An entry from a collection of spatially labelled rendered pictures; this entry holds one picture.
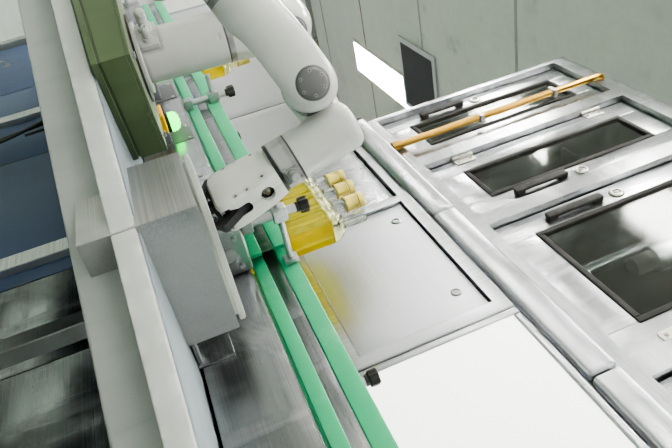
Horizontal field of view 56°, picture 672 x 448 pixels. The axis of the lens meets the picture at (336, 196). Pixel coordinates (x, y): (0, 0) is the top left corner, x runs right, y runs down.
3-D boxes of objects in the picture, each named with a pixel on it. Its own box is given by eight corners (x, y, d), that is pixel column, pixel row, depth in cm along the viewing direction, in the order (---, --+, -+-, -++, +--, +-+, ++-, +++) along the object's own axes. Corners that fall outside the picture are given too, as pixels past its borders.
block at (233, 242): (217, 285, 111) (255, 271, 113) (201, 243, 106) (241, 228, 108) (213, 273, 114) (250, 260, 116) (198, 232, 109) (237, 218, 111)
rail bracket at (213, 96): (185, 113, 157) (237, 97, 160) (176, 86, 153) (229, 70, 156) (183, 107, 160) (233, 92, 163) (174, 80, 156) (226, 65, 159)
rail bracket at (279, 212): (257, 278, 114) (322, 254, 117) (233, 202, 105) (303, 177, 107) (253, 269, 116) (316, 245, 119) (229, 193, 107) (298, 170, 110)
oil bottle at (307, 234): (250, 276, 126) (350, 239, 130) (243, 254, 123) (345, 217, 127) (244, 260, 130) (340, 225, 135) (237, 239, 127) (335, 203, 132)
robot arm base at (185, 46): (130, 47, 101) (225, 22, 103) (116, -6, 107) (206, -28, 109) (154, 108, 114) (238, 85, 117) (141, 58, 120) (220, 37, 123)
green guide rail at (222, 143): (239, 228, 113) (282, 213, 115) (238, 223, 112) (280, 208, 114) (142, 7, 255) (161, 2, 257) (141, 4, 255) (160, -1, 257)
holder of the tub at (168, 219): (199, 372, 95) (249, 352, 97) (137, 225, 80) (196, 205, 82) (182, 303, 109) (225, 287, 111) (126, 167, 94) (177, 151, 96)
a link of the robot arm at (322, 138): (318, 47, 88) (312, 55, 97) (252, 87, 87) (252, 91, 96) (373, 141, 90) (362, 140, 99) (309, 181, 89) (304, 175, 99)
